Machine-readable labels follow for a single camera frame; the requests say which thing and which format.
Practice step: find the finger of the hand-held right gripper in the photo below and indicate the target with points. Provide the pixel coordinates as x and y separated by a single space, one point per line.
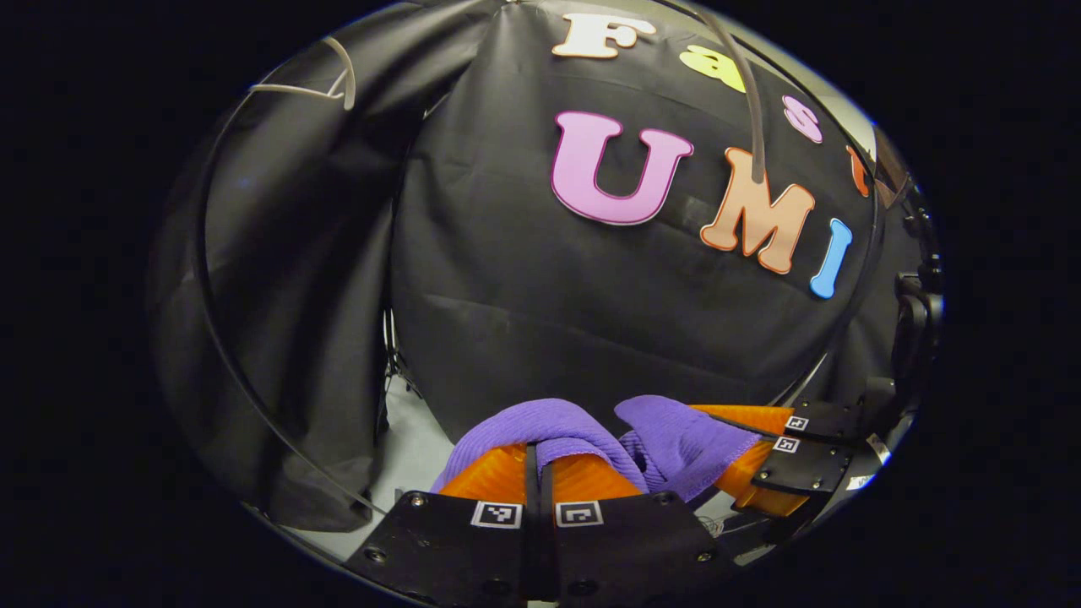
823 418
802 464

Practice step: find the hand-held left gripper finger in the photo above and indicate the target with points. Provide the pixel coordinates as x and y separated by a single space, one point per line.
531 540
549 549

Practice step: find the white plastic hanger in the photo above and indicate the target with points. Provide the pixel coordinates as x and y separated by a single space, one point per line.
348 84

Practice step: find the white hanger tied to rail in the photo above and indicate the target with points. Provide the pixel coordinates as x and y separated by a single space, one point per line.
752 110

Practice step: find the black clothes rack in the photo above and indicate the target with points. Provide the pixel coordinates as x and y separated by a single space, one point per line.
291 443

